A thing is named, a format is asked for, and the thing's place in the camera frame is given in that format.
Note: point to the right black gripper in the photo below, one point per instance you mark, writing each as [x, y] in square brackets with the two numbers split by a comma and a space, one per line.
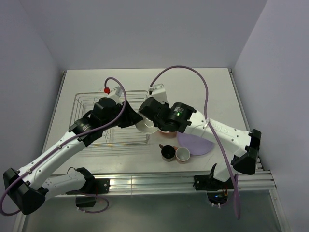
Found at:
[166, 104]

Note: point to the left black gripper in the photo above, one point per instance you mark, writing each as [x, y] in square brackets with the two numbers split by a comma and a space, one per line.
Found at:
[131, 117]

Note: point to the orange bowl white inside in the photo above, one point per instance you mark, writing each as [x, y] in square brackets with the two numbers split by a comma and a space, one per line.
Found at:
[167, 134]

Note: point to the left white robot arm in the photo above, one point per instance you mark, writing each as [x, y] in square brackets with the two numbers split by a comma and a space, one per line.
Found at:
[32, 185]

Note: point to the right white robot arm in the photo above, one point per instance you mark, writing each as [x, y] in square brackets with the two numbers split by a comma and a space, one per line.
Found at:
[244, 145]

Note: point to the black mug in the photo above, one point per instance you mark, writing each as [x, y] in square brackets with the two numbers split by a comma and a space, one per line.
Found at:
[167, 152]

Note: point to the pink mug white inside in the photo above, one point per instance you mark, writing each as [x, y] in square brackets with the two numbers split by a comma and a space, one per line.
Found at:
[182, 155]

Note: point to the purple plate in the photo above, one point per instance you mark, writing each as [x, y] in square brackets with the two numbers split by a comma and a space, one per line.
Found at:
[196, 145]

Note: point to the wire dish rack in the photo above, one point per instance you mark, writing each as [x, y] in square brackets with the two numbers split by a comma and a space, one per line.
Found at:
[114, 138]

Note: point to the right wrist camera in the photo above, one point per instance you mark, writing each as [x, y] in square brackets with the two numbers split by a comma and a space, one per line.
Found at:
[158, 92]

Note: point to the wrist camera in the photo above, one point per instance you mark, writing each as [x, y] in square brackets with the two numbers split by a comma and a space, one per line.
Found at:
[158, 92]
[114, 94]

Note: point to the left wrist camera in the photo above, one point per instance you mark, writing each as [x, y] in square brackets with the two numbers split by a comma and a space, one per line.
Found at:
[114, 94]

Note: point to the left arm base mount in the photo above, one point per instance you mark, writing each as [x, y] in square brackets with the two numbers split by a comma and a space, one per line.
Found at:
[91, 194]

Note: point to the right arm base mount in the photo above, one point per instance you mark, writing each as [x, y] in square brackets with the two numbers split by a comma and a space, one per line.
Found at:
[217, 191]

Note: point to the aluminium rail frame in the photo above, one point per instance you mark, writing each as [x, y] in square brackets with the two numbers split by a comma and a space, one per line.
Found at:
[176, 183]

